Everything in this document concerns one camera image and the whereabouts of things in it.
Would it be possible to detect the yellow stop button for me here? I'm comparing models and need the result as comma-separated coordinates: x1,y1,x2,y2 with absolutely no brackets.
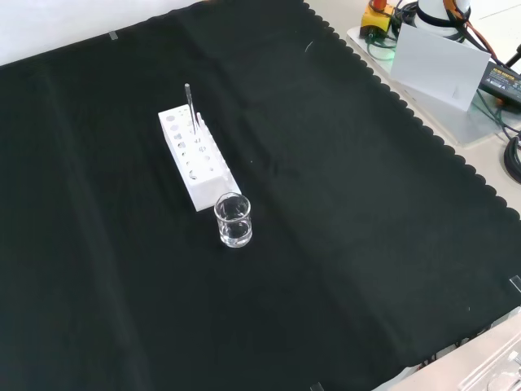
361,0,396,40

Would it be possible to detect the small clear glass beaker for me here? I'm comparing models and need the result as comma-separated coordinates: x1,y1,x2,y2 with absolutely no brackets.
213,191,254,248

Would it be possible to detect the black cable bundle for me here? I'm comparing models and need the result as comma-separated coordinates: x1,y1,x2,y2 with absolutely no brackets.
503,136,521,184

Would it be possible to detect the white test tube rack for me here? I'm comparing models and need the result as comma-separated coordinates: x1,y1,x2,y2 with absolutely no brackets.
157,104,242,213

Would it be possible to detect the green cable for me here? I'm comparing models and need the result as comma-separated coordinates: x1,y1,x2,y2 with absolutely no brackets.
366,35,398,62

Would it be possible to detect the pale white board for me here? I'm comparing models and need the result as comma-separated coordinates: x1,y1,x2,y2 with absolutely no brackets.
389,22,493,112

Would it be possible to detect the black bench cloth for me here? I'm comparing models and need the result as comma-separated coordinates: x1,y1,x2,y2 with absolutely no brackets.
0,0,521,391

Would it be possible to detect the clear glass rod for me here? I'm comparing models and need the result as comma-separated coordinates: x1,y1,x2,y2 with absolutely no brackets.
184,83,199,135

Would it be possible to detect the black power adapter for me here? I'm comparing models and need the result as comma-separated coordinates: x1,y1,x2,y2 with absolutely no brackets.
478,60,521,105

